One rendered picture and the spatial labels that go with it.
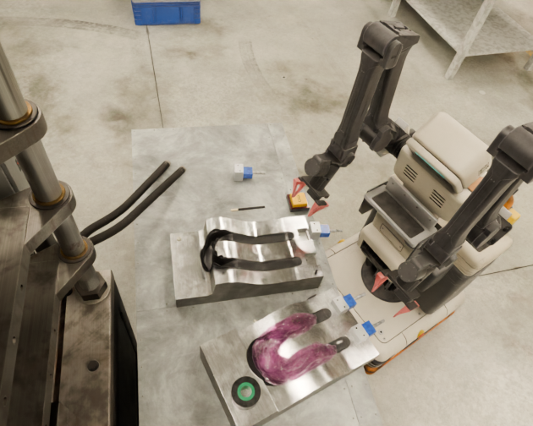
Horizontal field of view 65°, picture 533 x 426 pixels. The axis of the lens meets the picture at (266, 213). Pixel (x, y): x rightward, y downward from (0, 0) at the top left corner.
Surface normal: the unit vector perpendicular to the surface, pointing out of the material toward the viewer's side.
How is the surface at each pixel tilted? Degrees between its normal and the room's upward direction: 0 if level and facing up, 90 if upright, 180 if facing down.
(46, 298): 0
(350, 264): 0
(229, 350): 0
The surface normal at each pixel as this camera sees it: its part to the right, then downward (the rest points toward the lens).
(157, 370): 0.12, -0.60
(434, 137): -0.47, -0.18
